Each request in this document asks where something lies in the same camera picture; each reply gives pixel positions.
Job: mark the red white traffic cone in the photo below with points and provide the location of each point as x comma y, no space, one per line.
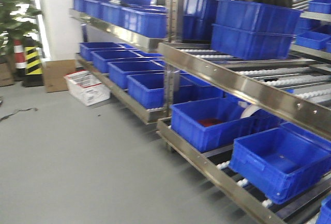
19,57

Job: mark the blue bin lower shelf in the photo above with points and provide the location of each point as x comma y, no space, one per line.
148,90

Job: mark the green potted plant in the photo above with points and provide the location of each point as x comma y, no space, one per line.
18,22

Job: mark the blue bin lower right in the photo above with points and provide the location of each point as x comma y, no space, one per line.
279,163

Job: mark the stacked blue bin lower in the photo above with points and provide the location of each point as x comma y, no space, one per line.
249,45

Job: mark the yellow black striped post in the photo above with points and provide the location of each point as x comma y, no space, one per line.
33,70

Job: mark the stacked blue bin upper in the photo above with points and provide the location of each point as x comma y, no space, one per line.
257,17

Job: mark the steel roller rack shelf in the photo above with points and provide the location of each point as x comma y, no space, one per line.
289,89

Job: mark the brown cardboard box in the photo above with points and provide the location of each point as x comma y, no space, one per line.
54,72

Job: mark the stacked blue bin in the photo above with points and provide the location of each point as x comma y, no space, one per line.
257,17
249,45

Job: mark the blue bin with red item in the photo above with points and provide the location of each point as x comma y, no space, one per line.
209,124

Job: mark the white cardboard box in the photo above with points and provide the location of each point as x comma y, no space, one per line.
86,88

